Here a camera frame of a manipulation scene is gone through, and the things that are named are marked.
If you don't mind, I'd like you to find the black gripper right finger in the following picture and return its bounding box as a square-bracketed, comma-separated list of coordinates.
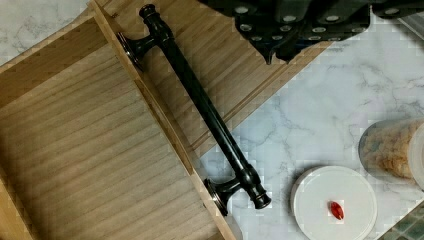
[275, 0, 423, 62]

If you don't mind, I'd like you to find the clear pasta jar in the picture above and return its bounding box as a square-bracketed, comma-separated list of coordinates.
[358, 118, 423, 188]

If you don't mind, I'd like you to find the white round lid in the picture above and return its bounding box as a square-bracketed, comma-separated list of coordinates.
[290, 166, 377, 240]

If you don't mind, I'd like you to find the wooden drawer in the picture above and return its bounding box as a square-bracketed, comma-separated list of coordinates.
[1, 0, 236, 240]

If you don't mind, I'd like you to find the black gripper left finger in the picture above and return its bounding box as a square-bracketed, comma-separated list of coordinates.
[199, 0, 304, 65]

